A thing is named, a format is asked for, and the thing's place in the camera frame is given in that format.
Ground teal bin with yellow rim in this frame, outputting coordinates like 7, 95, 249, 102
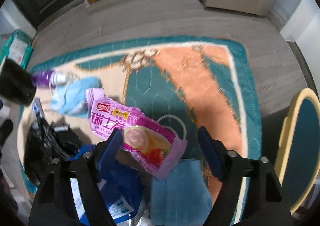
274, 88, 319, 214

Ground purple spray bottle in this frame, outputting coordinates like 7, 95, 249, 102
31, 70, 73, 87

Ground light blue face mask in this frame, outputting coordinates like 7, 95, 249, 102
50, 76, 101, 118

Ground pink swiss roll wrapper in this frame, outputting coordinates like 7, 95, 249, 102
86, 88, 188, 179

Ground blue white snack bag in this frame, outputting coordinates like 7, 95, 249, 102
67, 145, 144, 225

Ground black paper cup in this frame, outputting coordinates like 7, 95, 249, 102
0, 57, 36, 107

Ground teal and orange rug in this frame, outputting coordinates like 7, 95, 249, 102
17, 36, 261, 225

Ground black plastic bag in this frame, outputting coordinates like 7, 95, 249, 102
23, 118, 82, 187

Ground green wet wipes pack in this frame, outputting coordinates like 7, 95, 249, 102
1, 30, 33, 69

